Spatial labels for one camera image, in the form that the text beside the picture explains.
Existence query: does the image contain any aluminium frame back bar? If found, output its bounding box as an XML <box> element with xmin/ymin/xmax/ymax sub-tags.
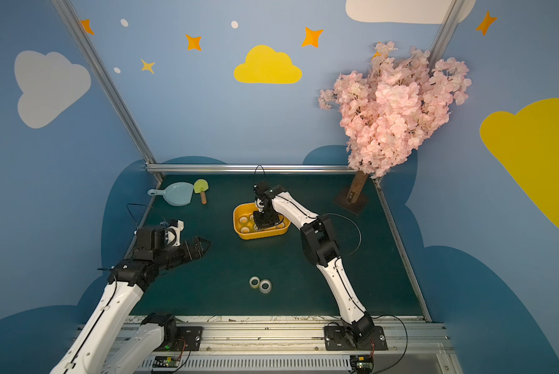
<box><xmin>146</xmin><ymin>164</ymin><xmax>354</xmax><ymax>175</ymax></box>

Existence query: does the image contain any green toy spatula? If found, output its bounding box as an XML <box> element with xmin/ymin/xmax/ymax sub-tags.
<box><xmin>194</xmin><ymin>179</ymin><xmax>209</xmax><ymax>205</ymax></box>

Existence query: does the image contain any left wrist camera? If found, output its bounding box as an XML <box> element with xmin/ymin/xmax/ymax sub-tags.
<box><xmin>166</xmin><ymin>219</ymin><xmax>184</xmax><ymax>247</ymax></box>

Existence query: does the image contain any transparent tape roll nine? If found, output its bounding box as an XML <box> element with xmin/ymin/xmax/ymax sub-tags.
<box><xmin>259</xmin><ymin>279</ymin><xmax>272</xmax><ymax>294</ymax></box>

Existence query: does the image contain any pink artificial blossom tree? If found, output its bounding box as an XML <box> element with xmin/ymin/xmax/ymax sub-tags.
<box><xmin>318</xmin><ymin>41</ymin><xmax>472</xmax><ymax>212</ymax></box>

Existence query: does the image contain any left green circuit board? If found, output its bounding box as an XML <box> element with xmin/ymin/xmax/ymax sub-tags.
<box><xmin>153</xmin><ymin>356</ymin><xmax>181</xmax><ymax>370</ymax></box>

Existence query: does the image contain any aluminium frame post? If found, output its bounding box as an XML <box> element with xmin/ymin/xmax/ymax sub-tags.
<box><xmin>429</xmin><ymin>0</ymin><xmax>465</xmax><ymax>69</ymax></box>
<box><xmin>51</xmin><ymin>0</ymin><xmax>157</xmax><ymax>167</ymax></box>

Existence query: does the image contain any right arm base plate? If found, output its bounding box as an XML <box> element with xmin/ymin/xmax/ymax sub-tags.
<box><xmin>323</xmin><ymin>324</ymin><xmax>388</xmax><ymax>351</ymax></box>

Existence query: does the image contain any transparent tape roll eight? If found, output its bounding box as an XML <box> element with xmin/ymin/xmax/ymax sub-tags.
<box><xmin>249</xmin><ymin>276</ymin><xmax>260</xmax><ymax>289</ymax></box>

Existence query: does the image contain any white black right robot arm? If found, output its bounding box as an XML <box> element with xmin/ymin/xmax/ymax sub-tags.
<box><xmin>253</xmin><ymin>182</ymin><xmax>375</xmax><ymax>343</ymax></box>

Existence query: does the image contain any aluminium frame left post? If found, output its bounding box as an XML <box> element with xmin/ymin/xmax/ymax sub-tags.
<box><xmin>51</xmin><ymin>0</ymin><xmax>157</xmax><ymax>167</ymax></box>

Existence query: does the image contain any light blue toy pan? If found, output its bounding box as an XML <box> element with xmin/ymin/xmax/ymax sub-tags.
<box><xmin>147</xmin><ymin>182</ymin><xmax>194</xmax><ymax>207</ymax></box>

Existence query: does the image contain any green circuit board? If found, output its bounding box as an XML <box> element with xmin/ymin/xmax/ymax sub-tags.
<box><xmin>153</xmin><ymin>356</ymin><xmax>181</xmax><ymax>370</ymax></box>
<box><xmin>349</xmin><ymin>355</ymin><xmax>374</xmax><ymax>374</ymax></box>

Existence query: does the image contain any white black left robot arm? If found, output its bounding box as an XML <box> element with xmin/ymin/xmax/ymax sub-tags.
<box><xmin>51</xmin><ymin>237</ymin><xmax>211</xmax><ymax>373</ymax></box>

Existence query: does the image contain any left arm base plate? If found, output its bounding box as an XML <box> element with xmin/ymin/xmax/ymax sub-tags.
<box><xmin>154</xmin><ymin>326</ymin><xmax>204</xmax><ymax>352</ymax></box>

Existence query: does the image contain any aluminium frame right post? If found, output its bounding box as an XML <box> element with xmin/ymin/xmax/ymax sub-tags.
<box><xmin>429</xmin><ymin>0</ymin><xmax>465</xmax><ymax>69</ymax></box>

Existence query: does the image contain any yellow plastic storage box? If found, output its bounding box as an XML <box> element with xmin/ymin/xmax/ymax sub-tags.
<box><xmin>233</xmin><ymin>203</ymin><xmax>291</xmax><ymax>240</ymax></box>

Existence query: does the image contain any right green circuit board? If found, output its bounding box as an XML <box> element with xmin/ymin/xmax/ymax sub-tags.
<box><xmin>349</xmin><ymin>355</ymin><xmax>374</xmax><ymax>374</ymax></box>

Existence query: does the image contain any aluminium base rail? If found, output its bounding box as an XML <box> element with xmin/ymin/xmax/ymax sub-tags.
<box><xmin>109</xmin><ymin>316</ymin><xmax>462</xmax><ymax>373</ymax></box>

